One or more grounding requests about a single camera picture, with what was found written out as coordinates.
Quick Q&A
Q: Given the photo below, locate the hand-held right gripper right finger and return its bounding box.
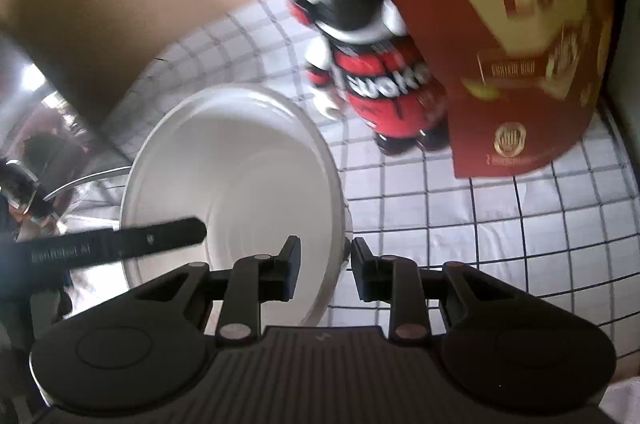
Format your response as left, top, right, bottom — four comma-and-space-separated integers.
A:
351, 237, 506, 340

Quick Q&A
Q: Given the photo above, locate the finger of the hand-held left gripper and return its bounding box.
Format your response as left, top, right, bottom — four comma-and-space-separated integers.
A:
100, 217, 208, 263

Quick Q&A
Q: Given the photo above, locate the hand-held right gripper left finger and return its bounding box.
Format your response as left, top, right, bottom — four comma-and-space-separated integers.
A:
132, 235, 302, 341

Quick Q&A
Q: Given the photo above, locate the white paper bowl red print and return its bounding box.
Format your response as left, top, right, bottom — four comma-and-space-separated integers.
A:
119, 83, 352, 330

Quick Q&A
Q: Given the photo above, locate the stainless steel bowl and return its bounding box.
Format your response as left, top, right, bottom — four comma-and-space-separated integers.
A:
0, 32, 138, 355

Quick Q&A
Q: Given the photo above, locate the white black checked tablecloth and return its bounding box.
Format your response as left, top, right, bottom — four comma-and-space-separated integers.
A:
100, 0, 640, 335

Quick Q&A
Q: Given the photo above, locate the panda robot toy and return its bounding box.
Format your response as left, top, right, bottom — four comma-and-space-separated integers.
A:
277, 0, 451, 155

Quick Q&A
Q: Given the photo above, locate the red snack bag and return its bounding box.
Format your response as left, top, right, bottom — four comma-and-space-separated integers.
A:
335, 0, 618, 179

